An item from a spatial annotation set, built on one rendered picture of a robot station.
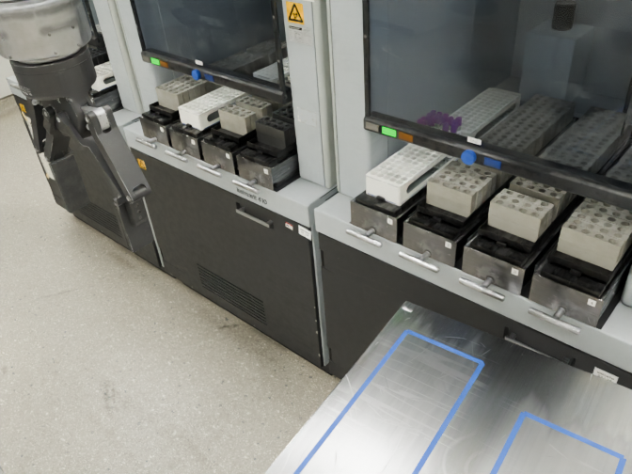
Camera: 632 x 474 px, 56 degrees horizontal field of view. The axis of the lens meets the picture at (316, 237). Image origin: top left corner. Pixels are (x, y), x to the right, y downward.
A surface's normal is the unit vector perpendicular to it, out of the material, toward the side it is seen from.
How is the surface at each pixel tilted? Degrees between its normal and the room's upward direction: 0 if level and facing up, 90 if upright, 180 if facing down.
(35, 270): 0
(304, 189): 0
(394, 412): 0
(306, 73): 90
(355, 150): 90
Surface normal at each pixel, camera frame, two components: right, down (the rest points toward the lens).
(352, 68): -0.65, 0.49
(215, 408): -0.07, -0.80
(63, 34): 0.75, 0.35
